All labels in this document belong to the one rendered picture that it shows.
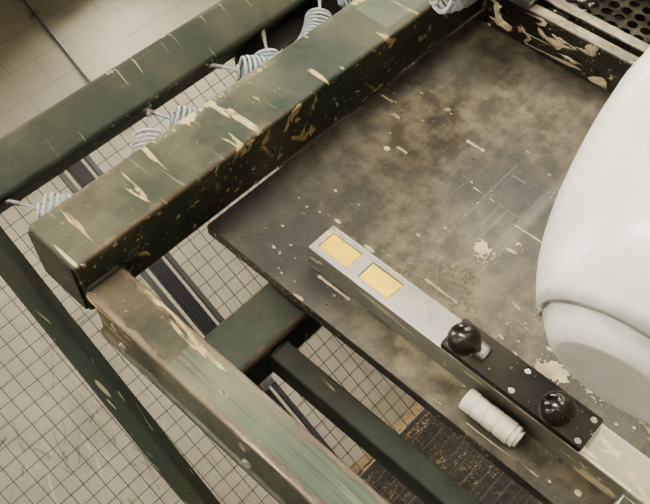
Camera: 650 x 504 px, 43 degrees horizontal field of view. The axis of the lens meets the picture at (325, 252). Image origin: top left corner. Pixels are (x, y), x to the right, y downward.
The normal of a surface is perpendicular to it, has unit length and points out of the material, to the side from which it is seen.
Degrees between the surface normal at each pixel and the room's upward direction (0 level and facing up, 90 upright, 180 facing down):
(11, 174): 90
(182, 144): 59
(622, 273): 50
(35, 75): 90
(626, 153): 24
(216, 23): 90
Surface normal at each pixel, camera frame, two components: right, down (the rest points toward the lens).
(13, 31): 0.37, -0.20
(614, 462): 0.01, -0.58
